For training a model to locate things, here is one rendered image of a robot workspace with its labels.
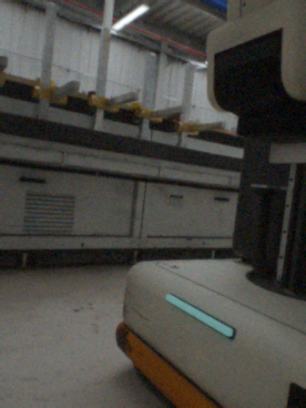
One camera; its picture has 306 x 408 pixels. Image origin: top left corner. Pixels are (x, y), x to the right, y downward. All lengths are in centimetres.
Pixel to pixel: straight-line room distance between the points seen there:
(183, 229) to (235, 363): 173
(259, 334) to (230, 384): 10
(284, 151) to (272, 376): 48
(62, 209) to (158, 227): 63
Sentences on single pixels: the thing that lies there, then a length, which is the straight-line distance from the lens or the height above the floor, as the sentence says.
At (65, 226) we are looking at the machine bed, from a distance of 190.
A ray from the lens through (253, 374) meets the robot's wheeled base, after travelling 60.
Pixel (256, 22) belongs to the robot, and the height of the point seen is 77.
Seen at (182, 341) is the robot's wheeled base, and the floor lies 19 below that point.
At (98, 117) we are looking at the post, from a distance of 169.
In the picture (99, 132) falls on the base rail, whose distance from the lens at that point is 166.
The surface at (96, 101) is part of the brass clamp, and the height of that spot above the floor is 83.
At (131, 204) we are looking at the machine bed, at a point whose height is 36.
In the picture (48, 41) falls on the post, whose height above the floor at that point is 102.
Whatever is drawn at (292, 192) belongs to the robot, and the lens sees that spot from 87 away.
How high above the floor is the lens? 47
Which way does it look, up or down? 3 degrees down
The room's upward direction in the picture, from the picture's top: 6 degrees clockwise
